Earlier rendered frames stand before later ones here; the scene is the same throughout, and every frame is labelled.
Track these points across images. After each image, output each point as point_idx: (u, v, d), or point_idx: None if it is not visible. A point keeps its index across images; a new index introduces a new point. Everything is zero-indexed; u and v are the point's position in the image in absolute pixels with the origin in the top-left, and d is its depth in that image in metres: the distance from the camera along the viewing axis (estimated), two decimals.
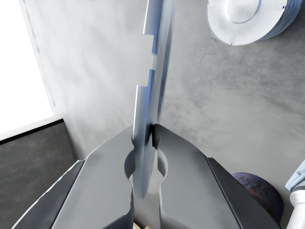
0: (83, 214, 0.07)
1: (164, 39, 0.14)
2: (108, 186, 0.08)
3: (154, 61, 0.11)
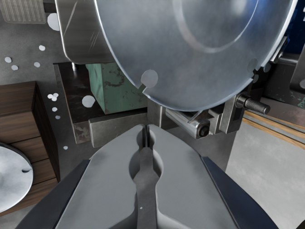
0: (87, 213, 0.07)
1: (255, 35, 0.26)
2: (112, 186, 0.08)
3: (253, 63, 0.29)
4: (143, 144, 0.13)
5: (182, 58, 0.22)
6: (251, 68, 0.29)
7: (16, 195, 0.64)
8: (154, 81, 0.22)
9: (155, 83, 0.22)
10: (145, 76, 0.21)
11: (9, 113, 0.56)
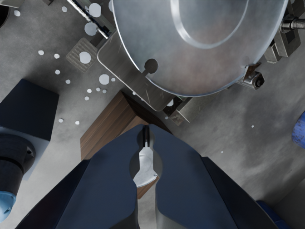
0: (87, 213, 0.07)
1: None
2: (112, 186, 0.08)
3: None
4: (143, 144, 0.13)
5: None
6: None
7: None
8: None
9: None
10: None
11: (127, 123, 0.83)
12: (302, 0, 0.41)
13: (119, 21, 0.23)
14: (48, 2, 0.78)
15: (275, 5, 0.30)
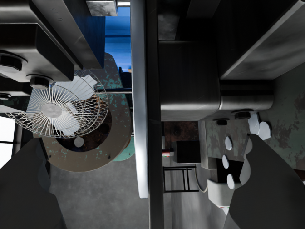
0: None
1: None
2: (25, 209, 0.07)
3: None
4: (46, 157, 0.11)
5: None
6: None
7: None
8: None
9: None
10: None
11: None
12: None
13: (142, 50, 0.10)
14: None
15: None
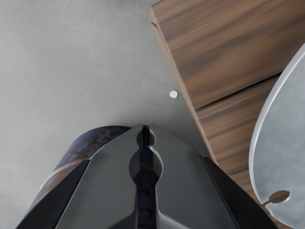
0: (87, 213, 0.07)
1: None
2: (112, 186, 0.08)
3: None
4: (143, 144, 0.13)
5: None
6: None
7: None
8: None
9: None
10: None
11: None
12: None
13: (255, 151, 0.16)
14: None
15: None
